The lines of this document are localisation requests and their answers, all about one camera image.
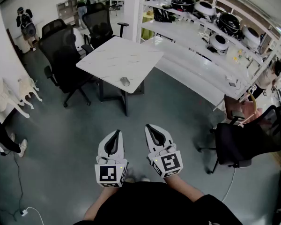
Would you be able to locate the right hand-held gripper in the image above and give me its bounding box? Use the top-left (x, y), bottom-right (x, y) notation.
top-left (144, 124), bottom-right (184, 179)

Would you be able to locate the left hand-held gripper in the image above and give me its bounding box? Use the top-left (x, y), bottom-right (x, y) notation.
top-left (95, 129), bottom-right (129, 188)

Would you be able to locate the person's right forearm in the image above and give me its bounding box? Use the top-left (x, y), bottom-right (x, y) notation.
top-left (164, 175), bottom-right (206, 205)

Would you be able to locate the person's left forearm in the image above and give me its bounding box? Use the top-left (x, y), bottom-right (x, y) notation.
top-left (82, 186), bottom-right (119, 221)

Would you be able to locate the person's black clothing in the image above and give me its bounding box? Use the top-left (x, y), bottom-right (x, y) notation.
top-left (73, 181), bottom-right (244, 225)

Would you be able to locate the brown wooden chair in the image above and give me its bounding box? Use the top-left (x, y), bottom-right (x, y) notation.
top-left (223, 94), bottom-right (246, 126)

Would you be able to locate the black mesh office chair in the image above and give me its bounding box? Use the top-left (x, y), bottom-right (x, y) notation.
top-left (81, 2), bottom-right (130, 50)
top-left (38, 18), bottom-right (100, 108)
top-left (198, 105), bottom-right (281, 175)

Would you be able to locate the white marble table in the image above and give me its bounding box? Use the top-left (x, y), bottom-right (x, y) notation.
top-left (75, 36), bottom-right (164, 117)

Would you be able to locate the pink cushion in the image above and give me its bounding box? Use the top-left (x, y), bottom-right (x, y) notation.
top-left (238, 100), bottom-right (261, 120)

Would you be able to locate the white chair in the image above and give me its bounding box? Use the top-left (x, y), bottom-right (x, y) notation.
top-left (15, 76), bottom-right (43, 110)

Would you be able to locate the white metal shelf rack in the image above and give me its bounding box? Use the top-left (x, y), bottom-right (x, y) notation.
top-left (137, 0), bottom-right (281, 112)

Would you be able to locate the yellow green cloth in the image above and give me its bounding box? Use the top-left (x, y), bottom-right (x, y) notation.
top-left (141, 13), bottom-right (155, 40)

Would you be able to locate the white rounded device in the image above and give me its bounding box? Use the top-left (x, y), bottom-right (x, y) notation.
top-left (72, 28), bottom-right (85, 53)

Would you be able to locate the white carved side table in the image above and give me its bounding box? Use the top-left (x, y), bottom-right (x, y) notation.
top-left (0, 76), bottom-right (31, 119)

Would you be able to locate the black striped bag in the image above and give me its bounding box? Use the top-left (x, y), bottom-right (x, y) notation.
top-left (153, 7), bottom-right (175, 23)

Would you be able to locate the black round appliance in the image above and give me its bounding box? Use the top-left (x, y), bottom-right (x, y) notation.
top-left (171, 0), bottom-right (196, 14)
top-left (216, 12), bottom-right (242, 36)

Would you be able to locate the grey wooden cabinet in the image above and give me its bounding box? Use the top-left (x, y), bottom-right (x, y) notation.
top-left (57, 0), bottom-right (79, 27)

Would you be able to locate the white power cable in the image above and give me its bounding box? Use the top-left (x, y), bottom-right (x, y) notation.
top-left (221, 167), bottom-right (236, 203)

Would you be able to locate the black floor cable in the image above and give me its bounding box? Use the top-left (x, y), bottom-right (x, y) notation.
top-left (1, 149), bottom-right (24, 221)

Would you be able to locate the white charger with cable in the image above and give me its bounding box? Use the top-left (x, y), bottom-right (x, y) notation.
top-left (20, 206), bottom-right (45, 225)

